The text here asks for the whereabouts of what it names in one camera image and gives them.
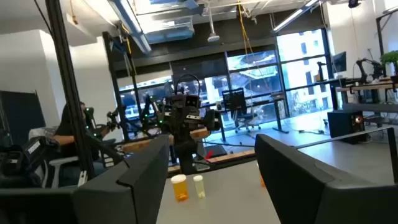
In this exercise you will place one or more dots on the black background robot arm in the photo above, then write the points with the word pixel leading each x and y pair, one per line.
pixel 362 70

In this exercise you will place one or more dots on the white office chair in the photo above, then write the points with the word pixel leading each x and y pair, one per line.
pixel 62 161

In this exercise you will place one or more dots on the black equipment pile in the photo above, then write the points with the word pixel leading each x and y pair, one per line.
pixel 18 161

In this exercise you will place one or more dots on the small pale green pill bottle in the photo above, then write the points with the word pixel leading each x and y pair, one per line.
pixel 199 188

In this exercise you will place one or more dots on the dark wall panel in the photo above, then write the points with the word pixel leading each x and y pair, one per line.
pixel 21 118

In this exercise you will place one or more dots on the ceiling light strip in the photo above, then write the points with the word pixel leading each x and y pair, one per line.
pixel 295 15

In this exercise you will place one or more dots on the red plastic piece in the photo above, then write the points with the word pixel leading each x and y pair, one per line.
pixel 209 154

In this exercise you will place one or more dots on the black mesh office chair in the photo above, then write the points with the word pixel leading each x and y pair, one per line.
pixel 236 99

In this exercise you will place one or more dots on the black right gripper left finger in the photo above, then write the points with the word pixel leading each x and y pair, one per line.
pixel 124 199

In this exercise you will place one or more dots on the flat desk monitor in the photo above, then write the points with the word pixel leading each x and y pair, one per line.
pixel 339 62

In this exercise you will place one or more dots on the green potted plant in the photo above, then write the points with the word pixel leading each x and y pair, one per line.
pixel 390 57

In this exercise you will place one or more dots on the white hanging ceiling lamp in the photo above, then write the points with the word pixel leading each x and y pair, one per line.
pixel 213 37

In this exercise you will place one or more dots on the wooden workbench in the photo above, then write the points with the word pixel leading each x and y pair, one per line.
pixel 367 86

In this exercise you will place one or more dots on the black standing desk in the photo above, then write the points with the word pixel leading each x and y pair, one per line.
pixel 278 112

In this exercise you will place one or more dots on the person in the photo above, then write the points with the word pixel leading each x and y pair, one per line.
pixel 66 127

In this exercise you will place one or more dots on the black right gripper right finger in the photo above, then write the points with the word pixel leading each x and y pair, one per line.
pixel 311 199

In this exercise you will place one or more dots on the large orange pill bottle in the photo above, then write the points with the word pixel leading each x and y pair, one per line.
pixel 179 189

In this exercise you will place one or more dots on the black computer tower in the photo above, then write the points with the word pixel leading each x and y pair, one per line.
pixel 342 124

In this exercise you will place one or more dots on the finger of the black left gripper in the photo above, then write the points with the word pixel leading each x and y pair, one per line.
pixel 213 119

